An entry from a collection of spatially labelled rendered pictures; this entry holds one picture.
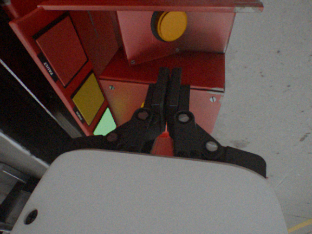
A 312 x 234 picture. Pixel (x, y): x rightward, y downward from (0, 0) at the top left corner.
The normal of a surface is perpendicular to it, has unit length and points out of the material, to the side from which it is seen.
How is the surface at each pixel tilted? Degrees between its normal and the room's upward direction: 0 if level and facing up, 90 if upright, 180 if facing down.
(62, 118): 90
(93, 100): 90
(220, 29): 0
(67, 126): 90
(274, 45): 0
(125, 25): 35
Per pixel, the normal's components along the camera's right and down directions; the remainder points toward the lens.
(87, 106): 0.97, 0.14
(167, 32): 0.36, 0.71
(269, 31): -0.24, 0.76
